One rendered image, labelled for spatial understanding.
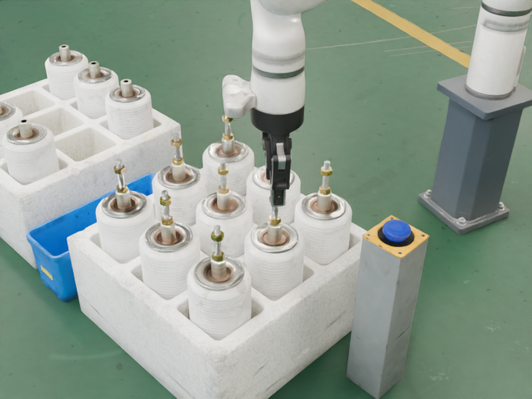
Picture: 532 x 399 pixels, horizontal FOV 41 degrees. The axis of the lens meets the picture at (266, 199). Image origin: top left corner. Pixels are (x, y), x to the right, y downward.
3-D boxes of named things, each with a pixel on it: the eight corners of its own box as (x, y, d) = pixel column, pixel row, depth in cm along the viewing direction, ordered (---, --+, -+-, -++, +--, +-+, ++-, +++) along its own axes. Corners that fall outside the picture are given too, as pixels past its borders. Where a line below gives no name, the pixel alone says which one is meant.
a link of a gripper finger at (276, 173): (271, 153, 97) (269, 182, 101) (272, 163, 96) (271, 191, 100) (291, 153, 97) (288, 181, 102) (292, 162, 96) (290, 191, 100)
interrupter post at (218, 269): (207, 275, 107) (207, 258, 105) (218, 267, 108) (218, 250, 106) (218, 283, 105) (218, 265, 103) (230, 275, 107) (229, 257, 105)
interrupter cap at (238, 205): (199, 195, 123) (199, 192, 122) (244, 192, 123) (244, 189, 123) (203, 222, 117) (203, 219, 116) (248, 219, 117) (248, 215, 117)
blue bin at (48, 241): (156, 215, 158) (152, 171, 151) (188, 239, 152) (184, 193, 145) (34, 279, 141) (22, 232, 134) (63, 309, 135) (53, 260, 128)
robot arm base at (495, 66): (489, 74, 149) (507, -6, 139) (522, 93, 143) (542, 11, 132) (455, 84, 145) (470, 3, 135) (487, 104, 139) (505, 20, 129)
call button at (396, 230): (393, 226, 107) (394, 214, 105) (415, 237, 104) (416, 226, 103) (376, 237, 104) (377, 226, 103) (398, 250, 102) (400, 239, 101)
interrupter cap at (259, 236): (251, 256, 110) (251, 252, 110) (249, 225, 116) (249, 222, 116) (300, 254, 111) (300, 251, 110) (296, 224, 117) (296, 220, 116)
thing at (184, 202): (174, 233, 142) (168, 157, 132) (218, 245, 139) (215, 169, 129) (150, 264, 135) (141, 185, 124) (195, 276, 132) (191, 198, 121)
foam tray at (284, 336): (232, 221, 157) (231, 152, 146) (374, 313, 135) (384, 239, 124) (80, 311, 135) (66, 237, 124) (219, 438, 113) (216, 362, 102)
